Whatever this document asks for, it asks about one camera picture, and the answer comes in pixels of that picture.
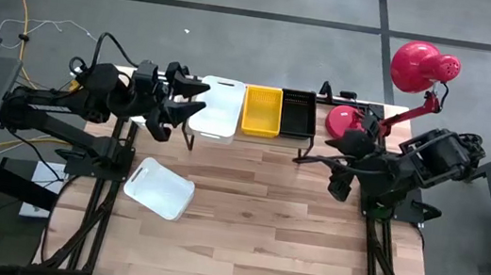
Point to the yellow plastic slotted basket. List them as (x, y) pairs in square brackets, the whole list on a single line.
[(262, 111)]

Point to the black triangular bracket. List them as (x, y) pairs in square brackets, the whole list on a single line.
[(322, 95)]

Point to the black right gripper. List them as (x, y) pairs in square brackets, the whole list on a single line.
[(363, 162)]

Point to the red desk lamp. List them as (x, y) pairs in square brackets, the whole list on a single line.
[(418, 67)]

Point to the white plastic storage bin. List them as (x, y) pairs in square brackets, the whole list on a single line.
[(216, 110), (160, 190)]

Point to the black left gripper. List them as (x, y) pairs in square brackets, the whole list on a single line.
[(158, 112)]

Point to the black support beam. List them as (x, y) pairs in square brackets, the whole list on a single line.
[(11, 183)]

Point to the black plastic slotted basket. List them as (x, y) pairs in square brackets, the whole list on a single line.
[(297, 120)]

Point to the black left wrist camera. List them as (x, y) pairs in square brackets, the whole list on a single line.
[(146, 76)]

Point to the white paper sheet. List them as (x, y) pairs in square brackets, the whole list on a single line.
[(45, 177)]

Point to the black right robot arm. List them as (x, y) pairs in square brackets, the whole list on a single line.
[(438, 155)]

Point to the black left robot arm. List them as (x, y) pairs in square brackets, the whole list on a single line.
[(39, 113)]

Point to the wooden shelf black metal frame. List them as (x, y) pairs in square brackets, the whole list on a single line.
[(268, 141)]

